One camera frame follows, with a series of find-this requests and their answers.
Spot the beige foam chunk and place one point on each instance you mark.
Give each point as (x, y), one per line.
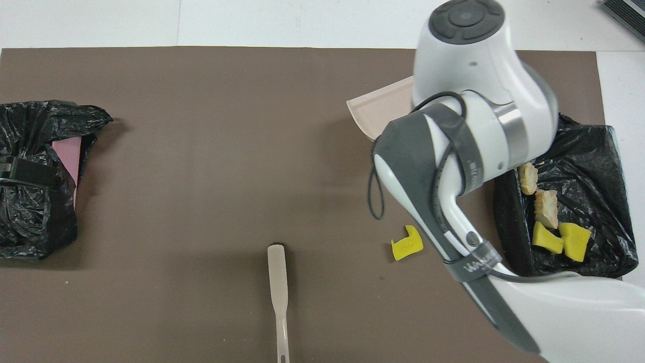
(528, 179)
(546, 207)

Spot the yellow wedge sponge piece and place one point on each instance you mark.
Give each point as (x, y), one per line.
(574, 243)

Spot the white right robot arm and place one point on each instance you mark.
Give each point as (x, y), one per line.
(468, 75)

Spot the yellow rectangular sponge piece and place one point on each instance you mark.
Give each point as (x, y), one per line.
(546, 239)

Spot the beige plastic dustpan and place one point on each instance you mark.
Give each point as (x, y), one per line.
(383, 108)

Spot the pink bin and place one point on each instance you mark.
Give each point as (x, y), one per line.
(68, 156)

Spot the beige hand brush black bristles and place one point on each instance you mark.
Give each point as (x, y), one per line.
(277, 277)

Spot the black ribbed object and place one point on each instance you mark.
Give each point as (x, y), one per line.
(627, 12)

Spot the black trash bag bin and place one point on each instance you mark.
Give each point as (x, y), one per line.
(30, 217)
(594, 166)

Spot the brown table mat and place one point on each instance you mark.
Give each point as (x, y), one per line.
(201, 151)

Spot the yellow L-shaped sponge piece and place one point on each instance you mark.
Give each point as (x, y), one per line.
(405, 247)

